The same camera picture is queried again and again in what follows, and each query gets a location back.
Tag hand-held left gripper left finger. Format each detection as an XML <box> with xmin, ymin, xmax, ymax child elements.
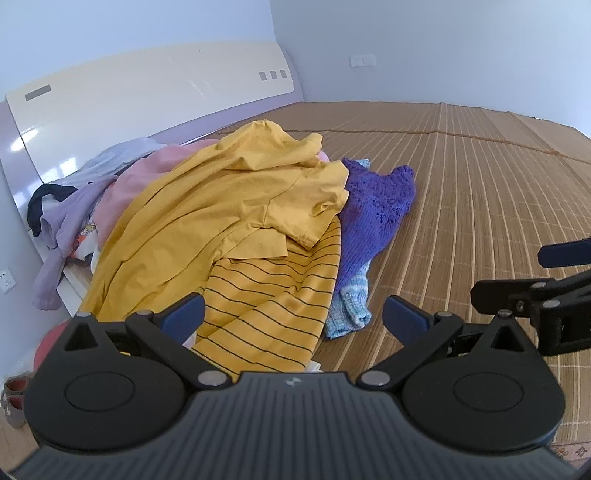
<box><xmin>60</xmin><ymin>293</ymin><xmax>234</xmax><ymax>391</ymax></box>

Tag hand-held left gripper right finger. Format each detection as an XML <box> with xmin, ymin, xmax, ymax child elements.
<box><xmin>358</xmin><ymin>295</ymin><xmax>527</xmax><ymax>393</ymax></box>

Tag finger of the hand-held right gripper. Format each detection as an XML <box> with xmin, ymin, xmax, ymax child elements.
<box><xmin>538</xmin><ymin>237</ymin><xmax>591</xmax><ymax>269</ymax></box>
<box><xmin>470</xmin><ymin>270</ymin><xmax>591</xmax><ymax>319</ymax></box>

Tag yellow printed t-shirt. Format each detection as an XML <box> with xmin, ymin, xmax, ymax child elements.
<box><xmin>81</xmin><ymin>119</ymin><xmax>351</xmax><ymax>324</ymax></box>

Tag yellow black-striped shirt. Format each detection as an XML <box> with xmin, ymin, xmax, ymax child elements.
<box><xmin>182</xmin><ymin>215</ymin><xmax>342</xmax><ymax>374</ymax></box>

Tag purple knit sweater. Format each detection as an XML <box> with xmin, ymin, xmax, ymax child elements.
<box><xmin>323</xmin><ymin>157</ymin><xmax>416</xmax><ymax>341</ymax></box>

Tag floral printed garment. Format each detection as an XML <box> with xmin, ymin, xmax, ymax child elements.
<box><xmin>69</xmin><ymin>222</ymin><xmax>100</xmax><ymax>264</ymax></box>

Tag red round object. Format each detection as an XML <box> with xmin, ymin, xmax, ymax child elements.
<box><xmin>33</xmin><ymin>320</ymin><xmax>70</xmax><ymax>374</ymax></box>

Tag crumpled pink garment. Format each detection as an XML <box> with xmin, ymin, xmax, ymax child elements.
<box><xmin>95</xmin><ymin>143</ymin><xmax>218</xmax><ymax>241</ymax></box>

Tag lavender garment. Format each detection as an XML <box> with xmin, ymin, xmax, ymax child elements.
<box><xmin>31</xmin><ymin>180</ymin><xmax>121</xmax><ymax>310</ymax></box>

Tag pale white garment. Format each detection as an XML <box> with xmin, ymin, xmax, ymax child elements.
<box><xmin>76</xmin><ymin>137</ymin><xmax>167</xmax><ymax>185</ymax></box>

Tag black garment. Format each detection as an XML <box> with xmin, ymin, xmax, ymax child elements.
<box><xmin>27</xmin><ymin>184</ymin><xmax>77</xmax><ymax>237</ymax></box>

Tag brown slipper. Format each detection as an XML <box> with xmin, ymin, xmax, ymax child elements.
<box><xmin>2</xmin><ymin>375</ymin><xmax>33</xmax><ymax>398</ymax></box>

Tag cream bed headboard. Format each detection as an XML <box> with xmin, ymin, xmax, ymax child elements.
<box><xmin>0</xmin><ymin>41</ymin><xmax>305</xmax><ymax>241</ymax></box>

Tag white bed frame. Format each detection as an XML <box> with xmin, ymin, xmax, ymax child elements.
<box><xmin>55</xmin><ymin>261</ymin><xmax>95</xmax><ymax>305</ymax></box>

